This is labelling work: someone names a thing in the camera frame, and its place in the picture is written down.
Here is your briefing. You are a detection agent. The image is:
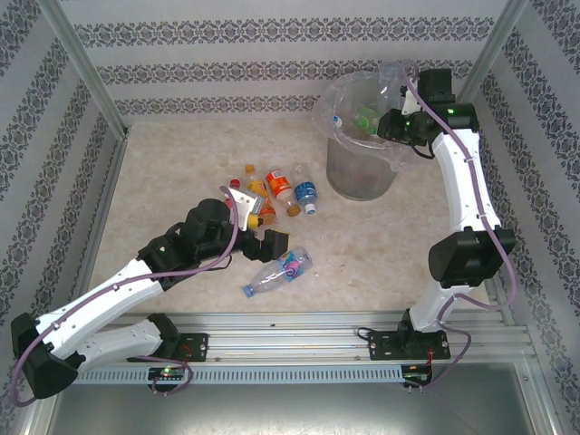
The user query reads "aluminium side rail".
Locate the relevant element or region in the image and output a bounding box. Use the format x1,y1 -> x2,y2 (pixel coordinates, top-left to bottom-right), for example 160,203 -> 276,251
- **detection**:
43,130 -> 132,327
482,271 -> 567,435

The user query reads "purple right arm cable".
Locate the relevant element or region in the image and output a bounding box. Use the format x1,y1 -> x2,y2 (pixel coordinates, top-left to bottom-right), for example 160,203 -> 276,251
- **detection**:
405,58 -> 520,393

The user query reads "orange white label bottle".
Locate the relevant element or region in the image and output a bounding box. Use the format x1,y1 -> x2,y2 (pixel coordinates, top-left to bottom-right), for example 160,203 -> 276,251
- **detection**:
264,168 -> 303,218

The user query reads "clear bottle blue label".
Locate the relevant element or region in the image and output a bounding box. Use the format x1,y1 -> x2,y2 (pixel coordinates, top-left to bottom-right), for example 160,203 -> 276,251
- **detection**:
293,164 -> 320,216

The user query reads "grey metal panel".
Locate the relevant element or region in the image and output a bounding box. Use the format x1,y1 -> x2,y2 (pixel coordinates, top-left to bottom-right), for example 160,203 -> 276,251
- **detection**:
44,383 -> 545,435

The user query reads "orange drink bottle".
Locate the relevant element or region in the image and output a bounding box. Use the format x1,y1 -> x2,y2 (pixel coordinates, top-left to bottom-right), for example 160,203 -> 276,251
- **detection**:
246,195 -> 280,228

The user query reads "aluminium mounting rail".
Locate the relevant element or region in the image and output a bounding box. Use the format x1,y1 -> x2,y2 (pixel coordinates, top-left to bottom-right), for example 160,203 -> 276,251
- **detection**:
108,311 -> 531,363

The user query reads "clear bottle colourful label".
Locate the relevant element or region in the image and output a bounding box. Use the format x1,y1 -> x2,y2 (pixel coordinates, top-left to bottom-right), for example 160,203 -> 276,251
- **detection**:
241,246 -> 314,299

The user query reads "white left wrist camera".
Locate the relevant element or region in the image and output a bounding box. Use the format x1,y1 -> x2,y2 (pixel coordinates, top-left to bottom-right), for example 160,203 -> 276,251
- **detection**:
219,184 -> 266,233

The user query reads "grey slotted cable duct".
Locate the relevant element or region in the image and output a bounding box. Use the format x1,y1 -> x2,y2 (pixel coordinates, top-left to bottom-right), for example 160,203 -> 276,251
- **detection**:
58,364 -> 404,386

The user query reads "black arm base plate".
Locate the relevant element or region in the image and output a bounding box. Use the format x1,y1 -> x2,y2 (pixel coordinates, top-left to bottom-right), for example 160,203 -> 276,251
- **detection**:
126,333 -> 210,363
365,330 -> 450,362

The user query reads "clear bottle green label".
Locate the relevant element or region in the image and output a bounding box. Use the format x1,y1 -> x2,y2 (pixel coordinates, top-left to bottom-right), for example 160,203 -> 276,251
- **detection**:
354,104 -> 381,137

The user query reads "yellow juice bottle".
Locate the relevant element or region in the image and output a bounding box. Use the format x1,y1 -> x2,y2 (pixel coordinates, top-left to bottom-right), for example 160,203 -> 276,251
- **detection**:
243,164 -> 269,197

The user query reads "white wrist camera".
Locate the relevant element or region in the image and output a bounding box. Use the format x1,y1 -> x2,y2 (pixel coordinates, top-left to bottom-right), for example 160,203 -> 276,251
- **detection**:
399,85 -> 422,118
219,184 -> 266,233

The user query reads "small circuit board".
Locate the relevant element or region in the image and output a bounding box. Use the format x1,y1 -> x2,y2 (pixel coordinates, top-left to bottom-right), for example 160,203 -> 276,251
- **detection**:
148,366 -> 188,382
401,364 -> 434,386

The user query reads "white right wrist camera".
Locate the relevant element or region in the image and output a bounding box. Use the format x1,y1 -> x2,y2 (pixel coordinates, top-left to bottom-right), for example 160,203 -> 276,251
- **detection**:
399,85 -> 422,118

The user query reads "grey metal mesh bin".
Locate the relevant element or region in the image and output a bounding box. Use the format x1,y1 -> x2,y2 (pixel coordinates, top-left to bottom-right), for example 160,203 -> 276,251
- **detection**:
325,74 -> 411,202

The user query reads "aluminium frame post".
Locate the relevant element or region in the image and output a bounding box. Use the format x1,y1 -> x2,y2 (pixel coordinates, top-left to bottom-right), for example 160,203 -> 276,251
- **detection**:
441,0 -> 531,135
38,0 -> 131,137

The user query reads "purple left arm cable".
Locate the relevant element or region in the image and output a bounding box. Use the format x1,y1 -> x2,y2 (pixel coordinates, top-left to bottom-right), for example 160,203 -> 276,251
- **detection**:
7,185 -> 241,408

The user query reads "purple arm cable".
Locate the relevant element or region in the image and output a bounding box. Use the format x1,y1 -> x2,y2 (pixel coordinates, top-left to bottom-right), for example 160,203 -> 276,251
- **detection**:
405,58 -> 520,393
7,185 -> 241,408

